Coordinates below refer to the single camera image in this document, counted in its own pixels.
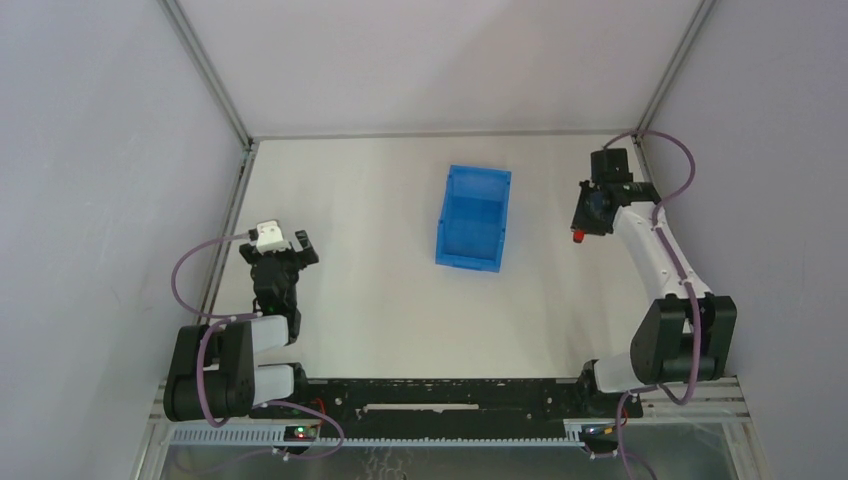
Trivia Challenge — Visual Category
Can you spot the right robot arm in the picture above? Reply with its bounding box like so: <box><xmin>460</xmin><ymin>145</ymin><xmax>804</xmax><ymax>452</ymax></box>
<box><xmin>571</xmin><ymin>148</ymin><xmax>737</xmax><ymax>403</ymax></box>

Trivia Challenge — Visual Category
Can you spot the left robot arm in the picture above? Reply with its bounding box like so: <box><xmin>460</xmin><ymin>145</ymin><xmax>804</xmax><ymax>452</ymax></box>
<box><xmin>163</xmin><ymin>222</ymin><xmax>319</xmax><ymax>428</ymax></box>

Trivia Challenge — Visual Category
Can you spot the blue plastic bin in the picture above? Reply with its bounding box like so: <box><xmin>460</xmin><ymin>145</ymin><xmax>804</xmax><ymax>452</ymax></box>
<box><xmin>435</xmin><ymin>165</ymin><xmax>512</xmax><ymax>273</ymax></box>

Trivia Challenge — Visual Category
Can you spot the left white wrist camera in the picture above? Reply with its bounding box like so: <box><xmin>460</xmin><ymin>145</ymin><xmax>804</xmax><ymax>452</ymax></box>
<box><xmin>248</xmin><ymin>220</ymin><xmax>293</xmax><ymax>254</ymax></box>

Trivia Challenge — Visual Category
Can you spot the grey cable duct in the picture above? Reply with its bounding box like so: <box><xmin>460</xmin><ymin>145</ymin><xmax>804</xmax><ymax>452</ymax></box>
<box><xmin>169</xmin><ymin>424</ymin><xmax>584</xmax><ymax>447</ymax></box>

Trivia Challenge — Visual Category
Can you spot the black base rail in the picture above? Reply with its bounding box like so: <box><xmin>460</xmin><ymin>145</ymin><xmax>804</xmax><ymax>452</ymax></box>
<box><xmin>291</xmin><ymin>377</ymin><xmax>620</xmax><ymax>438</ymax></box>

